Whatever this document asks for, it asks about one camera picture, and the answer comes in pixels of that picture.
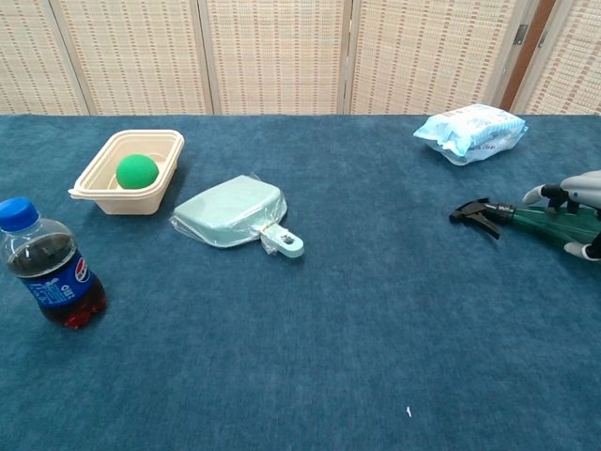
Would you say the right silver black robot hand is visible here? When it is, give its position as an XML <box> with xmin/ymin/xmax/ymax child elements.
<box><xmin>522</xmin><ymin>169</ymin><xmax>601</xmax><ymax>262</ymax></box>

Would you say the green spray bottle black trigger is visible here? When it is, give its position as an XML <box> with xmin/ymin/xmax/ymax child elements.
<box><xmin>449</xmin><ymin>197</ymin><xmax>601</xmax><ymax>253</ymax></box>

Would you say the small cola bottle blue cap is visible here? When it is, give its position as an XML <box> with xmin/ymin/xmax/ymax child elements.
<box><xmin>0</xmin><ymin>196</ymin><xmax>107</xmax><ymax>330</ymax></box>

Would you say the narrow beige woven folding screen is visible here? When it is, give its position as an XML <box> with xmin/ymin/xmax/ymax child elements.
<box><xmin>511</xmin><ymin>0</ymin><xmax>601</xmax><ymax>116</ymax></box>

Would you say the light blue wet wipes pack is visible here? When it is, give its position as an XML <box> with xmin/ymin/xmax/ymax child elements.
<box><xmin>412</xmin><ymin>103</ymin><xmax>528</xmax><ymax>166</ymax></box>

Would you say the dark blue table cloth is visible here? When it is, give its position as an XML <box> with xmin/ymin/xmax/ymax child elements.
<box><xmin>0</xmin><ymin>114</ymin><xmax>601</xmax><ymax>451</ymax></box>

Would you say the wide beige woven folding screen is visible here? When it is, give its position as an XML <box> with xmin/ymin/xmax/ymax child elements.
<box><xmin>0</xmin><ymin>0</ymin><xmax>532</xmax><ymax>117</ymax></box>

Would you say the mint green wrapped dustpan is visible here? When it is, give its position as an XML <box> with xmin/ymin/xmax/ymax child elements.
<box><xmin>170</xmin><ymin>174</ymin><xmax>305</xmax><ymax>259</ymax></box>

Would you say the green ball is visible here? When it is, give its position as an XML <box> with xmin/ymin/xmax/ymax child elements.
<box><xmin>116</xmin><ymin>153</ymin><xmax>160</xmax><ymax>191</ymax></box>

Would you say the beige plastic food container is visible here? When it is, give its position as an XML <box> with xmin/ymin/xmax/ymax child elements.
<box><xmin>68</xmin><ymin>130</ymin><xmax>185</xmax><ymax>216</ymax></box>

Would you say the brown wooden post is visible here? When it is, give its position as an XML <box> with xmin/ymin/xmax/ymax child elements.
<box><xmin>500</xmin><ymin>0</ymin><xmax>558</xmax><ymax>112</ymax></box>

